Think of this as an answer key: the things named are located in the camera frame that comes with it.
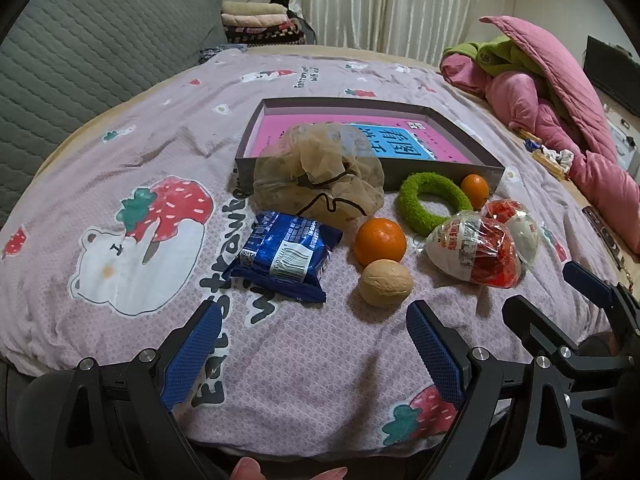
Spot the red and white egg toy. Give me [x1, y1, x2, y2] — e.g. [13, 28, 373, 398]
[425, 209, 523, 288]
[482, 199, 542, 266]

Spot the dark checked folded blanket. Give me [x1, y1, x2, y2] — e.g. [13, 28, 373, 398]
[225, 22, 308, 46]

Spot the beige folded blanket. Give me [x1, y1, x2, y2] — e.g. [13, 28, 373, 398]
[222, 0, 288, 17]

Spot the white curtain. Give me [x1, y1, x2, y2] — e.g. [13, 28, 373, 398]
[290, 0, 486, 58]

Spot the black television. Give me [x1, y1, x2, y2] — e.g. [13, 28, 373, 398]
[585, 35, 640, 113]

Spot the pink quilt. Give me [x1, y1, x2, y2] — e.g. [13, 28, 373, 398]
[440, 15, 640, 256]

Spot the blue snack packet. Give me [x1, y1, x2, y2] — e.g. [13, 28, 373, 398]
[221, 210, 343, 303]

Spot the walnut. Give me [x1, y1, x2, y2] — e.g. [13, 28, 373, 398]
[358, 259, 414, 308]

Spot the large orange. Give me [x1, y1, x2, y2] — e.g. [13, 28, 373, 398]
[354, 217, 408, 267]

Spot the green fuzzy ring toy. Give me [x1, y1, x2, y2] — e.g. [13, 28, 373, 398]
[397, 171, 475, 237]

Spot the green cloth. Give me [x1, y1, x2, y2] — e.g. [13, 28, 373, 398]
[444, 35, 543, 78]

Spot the small orange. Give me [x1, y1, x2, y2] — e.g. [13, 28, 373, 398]
[460, 173, 491, 209]

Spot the grey quilted headboard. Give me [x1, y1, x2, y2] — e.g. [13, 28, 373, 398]
[0, 0, 228, 211]

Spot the clear biscuit pack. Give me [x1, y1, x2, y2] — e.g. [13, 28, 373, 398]
[532, 152, 571, 179]

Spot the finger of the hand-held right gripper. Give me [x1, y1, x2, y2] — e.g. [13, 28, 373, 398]
[562, 261, 640, 341]
[502, 295, 586, 376]

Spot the grey cardboard box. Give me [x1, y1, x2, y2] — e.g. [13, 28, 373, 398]
[235, 98, 506, 196]

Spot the white floral scrunchie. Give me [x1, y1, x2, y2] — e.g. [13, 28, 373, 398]
[542, 149, 576, 171]

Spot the lilac strawberry printed blanket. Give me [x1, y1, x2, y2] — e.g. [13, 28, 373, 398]
[0, 50, 621, 461]

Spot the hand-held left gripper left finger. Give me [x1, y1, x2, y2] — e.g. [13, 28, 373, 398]
[50, 301, 224, 480]

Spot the beige mesh drawstring pouch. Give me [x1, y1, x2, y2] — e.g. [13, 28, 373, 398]
[252, 122, 386, 233]

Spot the person's left hand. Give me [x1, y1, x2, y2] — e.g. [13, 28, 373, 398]
[230, 456, 348, 480]

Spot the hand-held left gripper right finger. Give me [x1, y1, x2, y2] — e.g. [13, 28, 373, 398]
[406, 301, 586, 480]

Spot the dark cloth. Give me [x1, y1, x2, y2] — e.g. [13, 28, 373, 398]
[287, 0, 321, 46]

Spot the blue grey knit cloth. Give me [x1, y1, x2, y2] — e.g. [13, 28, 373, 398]
[200, 44, 247, 64]

